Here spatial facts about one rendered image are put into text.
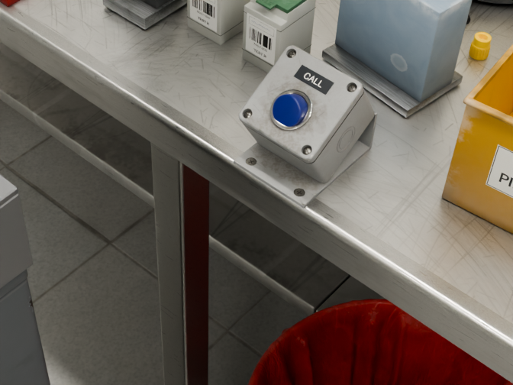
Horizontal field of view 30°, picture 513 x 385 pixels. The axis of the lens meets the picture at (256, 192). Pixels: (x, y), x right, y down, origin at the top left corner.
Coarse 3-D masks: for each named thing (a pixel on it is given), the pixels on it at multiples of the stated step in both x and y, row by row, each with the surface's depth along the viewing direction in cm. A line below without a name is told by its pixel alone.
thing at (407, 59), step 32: (352, 0) 79; (384, 0) 76; (416, 0) 73; (448, 0) 73; (352, 32) 81; (384, 32) 78; (416, 32) 75; (448, 32) 75; (352, 64) 82; (384, 64) 80; (416, 64) 77; (448, 64) 78; (384, 96) 79; (416, 96) 79
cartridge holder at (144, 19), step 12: (108, 0) 86; (120, 0) 86; (132, 0) 86; (144, 0) 86; (156, 0) 84; (168, 0) 86; (180, 0) 87; (120, 12) 86; (132, 12) 85; (144, 12) 85; (156, 12) 85; (168, 12) 86; (144, 24) 85
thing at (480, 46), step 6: (474, 36) 83; (480, 36) 84; (486, 36) 83; (474, 42) 83; (480, 42) 83; (486, 42) 83; (474, 48) 84; (480, 48) 83; (486, 48) 83; (474, 54) 84; (480, 54) 84; (486, 54) 84
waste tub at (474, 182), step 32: (512, 64) 71; (480, 96) 67; (512, 96) 76; (480, 128) 66; (512, 128) 65; (480, 160) 68; (512, 160) 66; (448, 192) 72; (480, 192) 70; (512, 192) 68; (512, 224) 70
